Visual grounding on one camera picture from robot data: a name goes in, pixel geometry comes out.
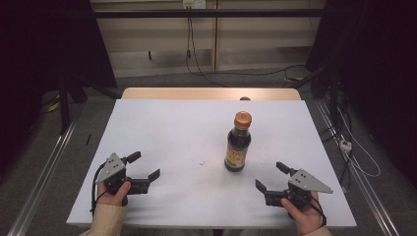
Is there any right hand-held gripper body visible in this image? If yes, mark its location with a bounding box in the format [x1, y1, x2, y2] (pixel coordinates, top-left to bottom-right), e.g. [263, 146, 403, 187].
[264, 168, 334, 210]

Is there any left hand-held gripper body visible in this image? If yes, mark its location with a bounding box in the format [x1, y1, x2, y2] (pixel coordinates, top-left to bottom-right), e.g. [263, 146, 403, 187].
[94, 152, 150, 197]

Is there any dark soy sauce bottle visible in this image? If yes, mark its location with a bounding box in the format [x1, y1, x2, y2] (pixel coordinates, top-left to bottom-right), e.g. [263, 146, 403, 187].
[223, 110, 254, 173]

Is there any person's left hand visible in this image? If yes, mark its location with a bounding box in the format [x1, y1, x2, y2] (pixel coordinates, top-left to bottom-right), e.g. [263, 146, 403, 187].
[96, 180, 132, 207]

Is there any person's right hand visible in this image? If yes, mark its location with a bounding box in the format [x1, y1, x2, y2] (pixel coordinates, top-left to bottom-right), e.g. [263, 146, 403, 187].
[280, 191, 325, 236]

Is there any white power strip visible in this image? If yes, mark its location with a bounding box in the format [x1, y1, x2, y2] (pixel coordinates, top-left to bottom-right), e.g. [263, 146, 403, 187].
[338, 139, 354, 153]

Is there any black metal stand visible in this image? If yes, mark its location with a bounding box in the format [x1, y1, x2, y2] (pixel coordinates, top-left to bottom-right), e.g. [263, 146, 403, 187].
[288, 62, 343, 133]
[57, 74, 123, 136]

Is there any yellow floor tape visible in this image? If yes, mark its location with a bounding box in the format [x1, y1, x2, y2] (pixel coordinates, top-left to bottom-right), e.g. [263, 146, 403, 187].
[45, 93, 62, 114]

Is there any wooden table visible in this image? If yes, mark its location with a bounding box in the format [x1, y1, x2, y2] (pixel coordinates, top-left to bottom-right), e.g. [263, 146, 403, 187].
[121, 87, 302, 101]

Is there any dark curtain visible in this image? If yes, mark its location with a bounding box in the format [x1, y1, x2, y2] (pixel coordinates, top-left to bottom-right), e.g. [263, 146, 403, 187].
[305, 0, 417, 190]
[0, 0, 118, 180]

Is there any black horizontal bar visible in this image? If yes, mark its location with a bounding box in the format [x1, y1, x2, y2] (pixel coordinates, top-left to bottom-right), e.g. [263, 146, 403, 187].
[91, 8, 328, 20]

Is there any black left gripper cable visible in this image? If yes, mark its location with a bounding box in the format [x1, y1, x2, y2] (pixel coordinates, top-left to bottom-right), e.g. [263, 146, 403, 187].
[89, 162, 109, 215]

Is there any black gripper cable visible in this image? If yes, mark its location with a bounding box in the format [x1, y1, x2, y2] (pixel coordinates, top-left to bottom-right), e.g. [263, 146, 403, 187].
[288, 190, 328, 228]
[89, 162, 109, 215]

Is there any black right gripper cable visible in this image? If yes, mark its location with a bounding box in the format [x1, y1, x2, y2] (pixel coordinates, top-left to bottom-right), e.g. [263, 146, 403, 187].
[288, 190, 328, 228]

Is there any aluminium floor rail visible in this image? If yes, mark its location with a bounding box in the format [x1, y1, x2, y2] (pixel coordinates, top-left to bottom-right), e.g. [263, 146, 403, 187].
[7, 119, 81, 236]
[314, 98, 400, 236]

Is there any white cable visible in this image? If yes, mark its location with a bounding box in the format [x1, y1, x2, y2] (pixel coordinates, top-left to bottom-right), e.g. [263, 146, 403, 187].
[336, 107, 382, 179]

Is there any black floor cable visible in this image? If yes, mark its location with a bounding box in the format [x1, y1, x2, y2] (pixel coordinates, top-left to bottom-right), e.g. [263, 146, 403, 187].
[209, 64, 308, 79]

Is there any black hanging cable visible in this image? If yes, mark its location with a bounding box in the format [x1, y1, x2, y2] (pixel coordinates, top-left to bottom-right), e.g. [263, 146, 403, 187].
[184, 8, 228, 89]

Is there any white wall socket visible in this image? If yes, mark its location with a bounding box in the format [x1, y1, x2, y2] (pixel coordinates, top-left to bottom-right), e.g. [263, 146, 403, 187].
[182, 0, 208, 10]

